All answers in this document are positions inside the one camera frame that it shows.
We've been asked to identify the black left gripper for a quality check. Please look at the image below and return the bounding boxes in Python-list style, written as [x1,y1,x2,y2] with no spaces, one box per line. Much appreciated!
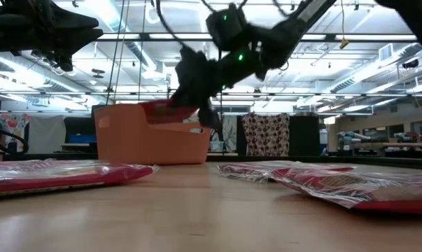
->
[24,0,104,73]

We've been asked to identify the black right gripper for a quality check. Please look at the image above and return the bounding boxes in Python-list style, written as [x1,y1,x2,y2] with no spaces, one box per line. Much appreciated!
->
[168,45,239,129]

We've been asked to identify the orange plastic basket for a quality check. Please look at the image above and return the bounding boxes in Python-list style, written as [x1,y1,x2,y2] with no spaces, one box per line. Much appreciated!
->
[94,103,211,165]

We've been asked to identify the dotted patterned cloth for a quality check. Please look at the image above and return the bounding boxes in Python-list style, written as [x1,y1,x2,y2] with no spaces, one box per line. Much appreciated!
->
[241,112,290,158]

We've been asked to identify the plain white cloth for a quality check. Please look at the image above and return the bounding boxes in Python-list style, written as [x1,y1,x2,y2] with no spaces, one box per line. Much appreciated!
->
[27,115,67,154]

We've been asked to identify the black divider panel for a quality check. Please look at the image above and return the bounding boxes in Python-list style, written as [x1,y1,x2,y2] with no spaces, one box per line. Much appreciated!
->
[288,115,321,157]

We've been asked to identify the floral patterned cloth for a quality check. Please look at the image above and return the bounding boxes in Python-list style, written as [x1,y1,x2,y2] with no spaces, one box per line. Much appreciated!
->
[0,113,31,153]

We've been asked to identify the hanging black cable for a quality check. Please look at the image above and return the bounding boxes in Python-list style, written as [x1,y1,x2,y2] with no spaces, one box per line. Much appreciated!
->
[105,0,131,106]

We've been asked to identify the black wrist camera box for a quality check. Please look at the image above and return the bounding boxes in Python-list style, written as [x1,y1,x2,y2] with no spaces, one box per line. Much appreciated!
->
[206,3,248,52]

